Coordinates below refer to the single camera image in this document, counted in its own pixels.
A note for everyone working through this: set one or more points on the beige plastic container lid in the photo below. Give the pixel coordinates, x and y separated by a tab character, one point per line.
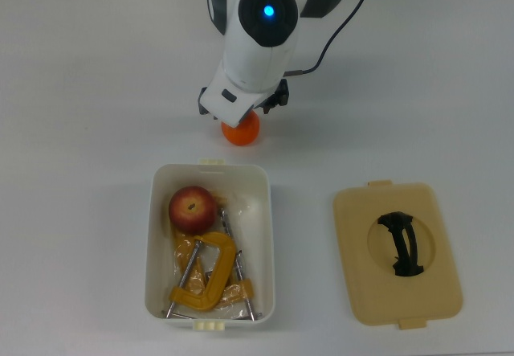
357	259

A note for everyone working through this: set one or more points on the yellow metal C-clamp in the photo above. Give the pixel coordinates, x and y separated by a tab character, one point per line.
243	287
223	259

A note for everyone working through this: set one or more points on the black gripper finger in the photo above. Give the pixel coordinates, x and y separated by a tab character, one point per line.
202	105
279	96

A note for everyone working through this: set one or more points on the white plastic container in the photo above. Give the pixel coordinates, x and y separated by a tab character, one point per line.
257	251

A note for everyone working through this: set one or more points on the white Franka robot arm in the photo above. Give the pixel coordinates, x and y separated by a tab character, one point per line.
257	54

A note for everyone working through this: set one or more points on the red apple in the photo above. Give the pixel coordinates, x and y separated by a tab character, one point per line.
192	209

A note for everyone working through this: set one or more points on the orange mandarin fruit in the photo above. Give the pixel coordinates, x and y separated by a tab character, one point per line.
243	135

